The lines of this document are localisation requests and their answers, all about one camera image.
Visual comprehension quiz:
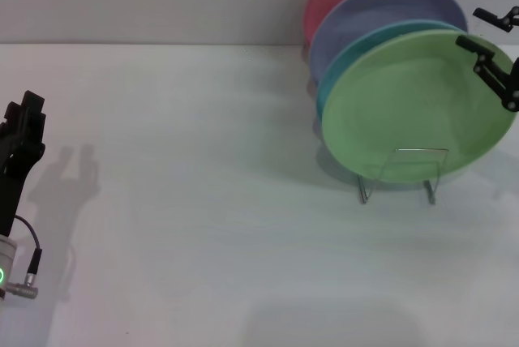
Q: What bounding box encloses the left arm cable with plug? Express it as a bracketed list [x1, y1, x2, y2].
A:
[6, 216, 44, 300]

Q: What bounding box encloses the purple round plate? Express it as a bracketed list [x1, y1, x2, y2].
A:
[307, 0, 470, 81]

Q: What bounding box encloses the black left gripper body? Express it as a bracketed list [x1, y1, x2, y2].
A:
[0, 135, 28, 239]

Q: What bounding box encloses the green round plate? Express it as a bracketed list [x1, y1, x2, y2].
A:
[322, 30, 517, 182]

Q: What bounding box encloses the silver wire plate rack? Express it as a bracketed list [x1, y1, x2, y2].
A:
[358, 147, 450, 205]

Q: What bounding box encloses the light blue round plate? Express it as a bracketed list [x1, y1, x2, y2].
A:
[315, 19, 467, 122]

